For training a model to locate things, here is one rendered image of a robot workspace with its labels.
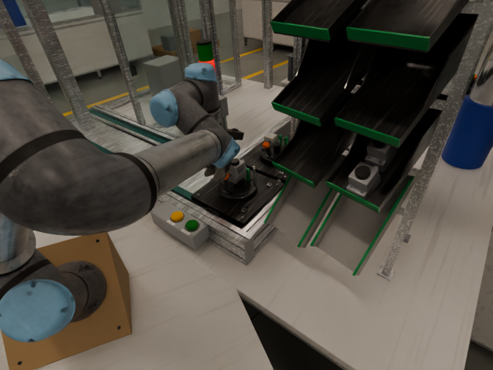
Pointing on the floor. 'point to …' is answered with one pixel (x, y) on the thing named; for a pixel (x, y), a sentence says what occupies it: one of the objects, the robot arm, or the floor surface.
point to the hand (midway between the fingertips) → (221, 177)
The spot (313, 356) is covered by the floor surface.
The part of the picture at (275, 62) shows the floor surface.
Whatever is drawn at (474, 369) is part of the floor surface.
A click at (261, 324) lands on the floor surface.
